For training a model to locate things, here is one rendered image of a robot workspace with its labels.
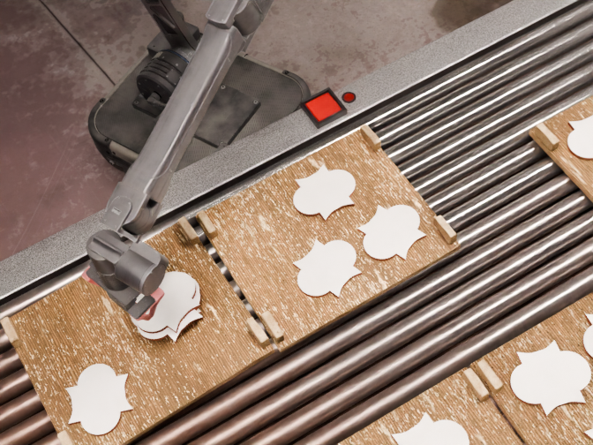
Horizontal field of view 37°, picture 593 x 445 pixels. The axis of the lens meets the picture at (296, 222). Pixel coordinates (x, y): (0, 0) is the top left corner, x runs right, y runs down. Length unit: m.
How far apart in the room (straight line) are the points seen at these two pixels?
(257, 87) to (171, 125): 1.48
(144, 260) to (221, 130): 1.43
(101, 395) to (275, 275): 0.40
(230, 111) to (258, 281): 1.19
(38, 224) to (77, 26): 0.89
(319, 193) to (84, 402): 0.61
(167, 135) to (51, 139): 1.84
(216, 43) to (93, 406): 0.69
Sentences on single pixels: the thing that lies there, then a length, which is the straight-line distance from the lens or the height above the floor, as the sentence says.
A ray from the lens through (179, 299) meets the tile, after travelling 1.69.
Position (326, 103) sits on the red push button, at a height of 0.93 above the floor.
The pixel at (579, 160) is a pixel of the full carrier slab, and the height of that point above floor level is 0.94.
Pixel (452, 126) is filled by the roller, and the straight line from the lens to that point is 1.95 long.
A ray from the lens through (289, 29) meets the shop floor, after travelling 3.41.
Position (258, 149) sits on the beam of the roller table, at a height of 0.91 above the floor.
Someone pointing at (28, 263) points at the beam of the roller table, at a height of 0.92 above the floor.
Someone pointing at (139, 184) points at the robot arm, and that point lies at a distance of 1.44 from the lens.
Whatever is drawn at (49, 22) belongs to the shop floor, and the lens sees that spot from 3.66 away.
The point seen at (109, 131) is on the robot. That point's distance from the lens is 2.91.
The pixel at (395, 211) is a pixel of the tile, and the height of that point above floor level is 0.95.
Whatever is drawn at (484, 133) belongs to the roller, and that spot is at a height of 0.91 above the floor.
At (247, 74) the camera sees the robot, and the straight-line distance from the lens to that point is 2.96.
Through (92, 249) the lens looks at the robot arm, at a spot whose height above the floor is 1.26.
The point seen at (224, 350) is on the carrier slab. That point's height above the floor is 0.94.
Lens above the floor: 2.46
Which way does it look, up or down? 58 degrees down
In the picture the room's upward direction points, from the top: 9 degrees counter-clockwise
